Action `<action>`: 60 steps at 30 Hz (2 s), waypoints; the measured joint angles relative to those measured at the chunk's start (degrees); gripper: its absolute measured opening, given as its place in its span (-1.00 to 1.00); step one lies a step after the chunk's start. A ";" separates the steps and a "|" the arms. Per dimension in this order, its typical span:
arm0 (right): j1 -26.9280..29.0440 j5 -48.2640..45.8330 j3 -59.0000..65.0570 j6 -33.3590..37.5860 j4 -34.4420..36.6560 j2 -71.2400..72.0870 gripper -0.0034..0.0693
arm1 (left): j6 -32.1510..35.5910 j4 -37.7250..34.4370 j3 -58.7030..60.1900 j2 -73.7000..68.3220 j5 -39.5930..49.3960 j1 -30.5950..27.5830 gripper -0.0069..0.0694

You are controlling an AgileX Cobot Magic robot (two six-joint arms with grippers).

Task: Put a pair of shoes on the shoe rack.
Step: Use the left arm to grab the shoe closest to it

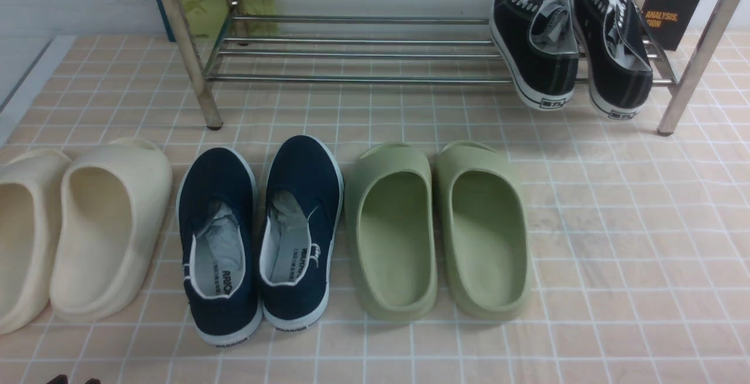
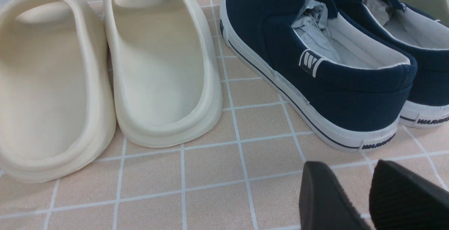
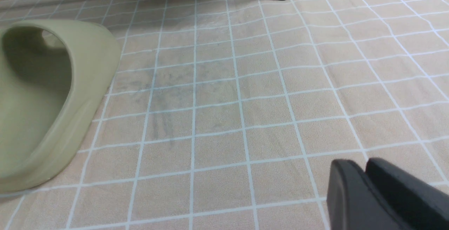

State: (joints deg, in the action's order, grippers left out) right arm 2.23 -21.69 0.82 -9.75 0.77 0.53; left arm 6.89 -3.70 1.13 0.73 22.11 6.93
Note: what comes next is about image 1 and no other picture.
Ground cream slide slipper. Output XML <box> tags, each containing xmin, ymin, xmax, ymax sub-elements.
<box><xmin>1</xmin><ymin>148</ymin><xmax>71</xmax><ymax>334</ymax></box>
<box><xmin>49</xmin><ymin>137</ymin><xmax>172</xmax><ymax>322</ymax></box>

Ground green slide slipper left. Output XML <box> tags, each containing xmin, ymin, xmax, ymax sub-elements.
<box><xmin>345</xmin><ymin>142</ymin><xmax>438</xmax><ymax>322</ymax></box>

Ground green slide slipper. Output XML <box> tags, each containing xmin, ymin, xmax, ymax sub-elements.
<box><xmin>345</xmin><ymin>142</ymin><xmax>438</xmax><ymax>322</ymax></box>
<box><xmin>435</xmin><ymin>141</ymin><xmax>532</xmax><ymax>321</ymax></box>

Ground black box orange text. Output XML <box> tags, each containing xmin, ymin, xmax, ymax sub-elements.
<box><xmin>641</xmin><ymin>0</ymin><xmax>701</xmax><ymax>51</ymax></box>

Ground navy slip-on shoe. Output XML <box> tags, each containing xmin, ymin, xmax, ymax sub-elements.
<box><xmin>258</xmin><ymin>135</ymin><xmax>345</xmax><ymax>332</ymax></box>
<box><xmin>176</xmin><ymin>147</ymin><xmax>263</xmax><ymax>348</ymax></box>

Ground black canvas sneaker left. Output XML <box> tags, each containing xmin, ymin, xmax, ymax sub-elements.
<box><xmin>489</xmin><ymin>0</ymin><xmax>579</xmax><ymax>111</ymax></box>

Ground green slide slipper right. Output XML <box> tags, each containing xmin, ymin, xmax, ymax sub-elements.
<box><xmin>435</xmin><ymin>141</ymin><xmax>532</xmax><ymax>321</ymax></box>

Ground yellow green box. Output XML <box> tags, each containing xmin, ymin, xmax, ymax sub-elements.
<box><xmin>157</xmin><ymin>0</ymin><xmax>278</xmax><ymax>42</ymax></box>

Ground black canvas sneaker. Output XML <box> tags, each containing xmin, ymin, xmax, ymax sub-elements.
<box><xmin>571</xmin><ymin>0</ymin><xmax>653</xmax><ymax>121</ymax></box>
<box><xmin>489</xmin><ymin>0</ymin><xmax>579</xmax><ymax>111</ymax></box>

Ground black canvas sneaker right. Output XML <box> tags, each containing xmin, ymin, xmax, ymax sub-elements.
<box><xmin>571</xmin><ymin>0</ymin><xmax>653</xmax><ymax>121</ymax></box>

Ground silver metal shoe rack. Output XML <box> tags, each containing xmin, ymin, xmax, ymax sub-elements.
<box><xmin>160</xmin><ymin>0</ymin><xmax>741</xmax><ymax>137</ymax></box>

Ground cream slide slipper far left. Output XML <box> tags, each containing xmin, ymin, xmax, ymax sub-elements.
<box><xmin>1</xmin><ymin>148</ymin><xmax>71</xmax><ymax>334</ymax></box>

